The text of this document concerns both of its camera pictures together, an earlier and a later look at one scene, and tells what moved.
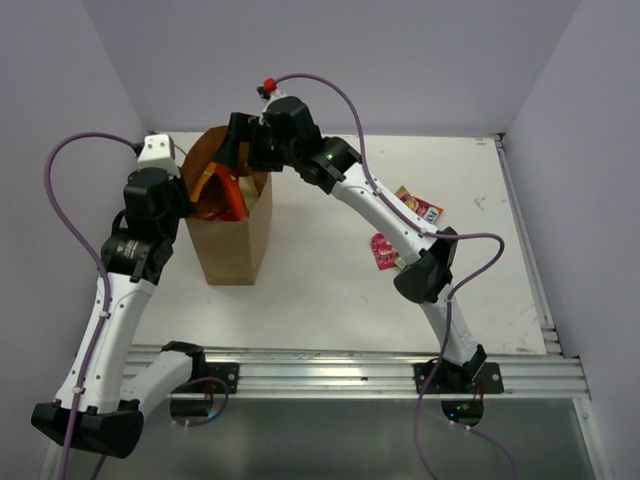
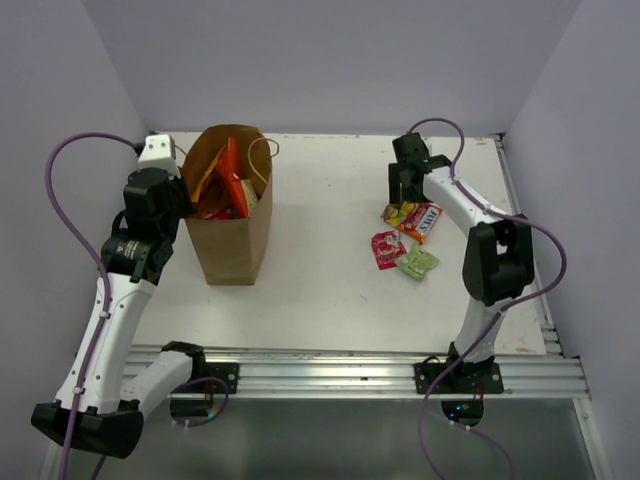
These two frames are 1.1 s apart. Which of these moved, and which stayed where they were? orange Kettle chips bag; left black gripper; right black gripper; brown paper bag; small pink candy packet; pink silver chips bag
Moved: right black gripper; orange Kettle chips bag
Stayed: left black gripper; small pink candy packet; brown paper bag; pink silver chips bag
